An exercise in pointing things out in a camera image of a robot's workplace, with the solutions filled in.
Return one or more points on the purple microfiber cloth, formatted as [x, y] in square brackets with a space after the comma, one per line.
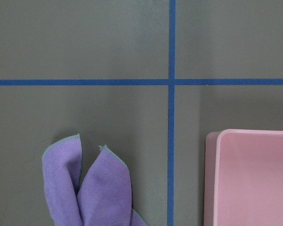
[102, 198]

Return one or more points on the pink plastic bin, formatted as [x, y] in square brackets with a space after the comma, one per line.
[243, 182]

